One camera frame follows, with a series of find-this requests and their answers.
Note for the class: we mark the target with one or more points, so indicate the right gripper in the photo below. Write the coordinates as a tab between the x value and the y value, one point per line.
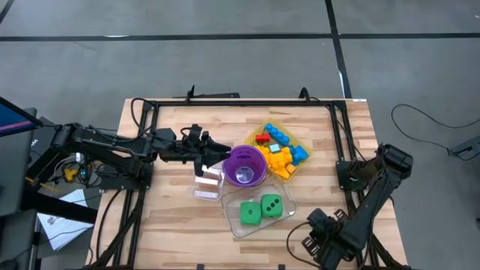
333	236

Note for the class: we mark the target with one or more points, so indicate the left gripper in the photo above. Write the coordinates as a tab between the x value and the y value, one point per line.
180	152

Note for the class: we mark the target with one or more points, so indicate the yellow sponge block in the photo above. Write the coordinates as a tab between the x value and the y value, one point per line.
262	150

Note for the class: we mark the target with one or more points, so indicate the red toy brick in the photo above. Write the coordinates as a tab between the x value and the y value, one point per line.
263	138

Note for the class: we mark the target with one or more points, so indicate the mint toy brick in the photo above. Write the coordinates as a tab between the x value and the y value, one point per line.
275	148

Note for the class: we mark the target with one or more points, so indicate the yellow angled toy brick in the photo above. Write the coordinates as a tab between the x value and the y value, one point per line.
276	162

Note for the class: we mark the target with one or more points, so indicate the green foam die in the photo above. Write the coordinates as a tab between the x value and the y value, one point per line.
272	206
250	213

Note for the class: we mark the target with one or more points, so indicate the blue studded brick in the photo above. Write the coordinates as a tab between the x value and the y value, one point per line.
291	152

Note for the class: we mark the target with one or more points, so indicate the tall yellow brick stack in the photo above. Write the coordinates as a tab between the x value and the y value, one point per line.
291	168

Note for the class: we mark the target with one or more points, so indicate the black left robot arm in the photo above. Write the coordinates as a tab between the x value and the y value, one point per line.
112	144

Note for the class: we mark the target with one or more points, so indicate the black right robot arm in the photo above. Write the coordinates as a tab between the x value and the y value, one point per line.
375	195

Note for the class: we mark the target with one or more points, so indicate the purple plastic bucket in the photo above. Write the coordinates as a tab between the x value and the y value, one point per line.
232	168

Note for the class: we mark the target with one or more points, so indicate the small clear plastic box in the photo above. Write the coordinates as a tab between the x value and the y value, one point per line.
221	187

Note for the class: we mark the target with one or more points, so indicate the large clear plastic bin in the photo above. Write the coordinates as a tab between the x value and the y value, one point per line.
232	210

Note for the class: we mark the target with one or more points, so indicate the long blue knobbed brick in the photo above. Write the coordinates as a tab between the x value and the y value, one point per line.
277	134

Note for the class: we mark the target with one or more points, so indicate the yellow translucent tray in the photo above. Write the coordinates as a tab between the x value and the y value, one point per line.
300	140

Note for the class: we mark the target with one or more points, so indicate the white paper sheet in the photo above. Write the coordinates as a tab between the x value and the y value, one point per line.
62	221

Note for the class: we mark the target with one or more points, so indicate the black equipment box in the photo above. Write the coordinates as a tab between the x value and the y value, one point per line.
37	150

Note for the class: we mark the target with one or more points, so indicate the monitor with blue screen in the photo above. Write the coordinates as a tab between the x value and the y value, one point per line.
13	120

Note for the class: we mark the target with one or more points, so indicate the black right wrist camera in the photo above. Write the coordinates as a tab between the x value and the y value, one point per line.
310	245

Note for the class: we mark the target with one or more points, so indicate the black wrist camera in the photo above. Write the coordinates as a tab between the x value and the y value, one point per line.
195	132
310	245

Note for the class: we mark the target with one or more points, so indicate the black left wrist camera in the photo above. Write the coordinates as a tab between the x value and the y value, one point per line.
195	132

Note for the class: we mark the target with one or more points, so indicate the black metal table frame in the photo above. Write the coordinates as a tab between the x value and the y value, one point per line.
262	102

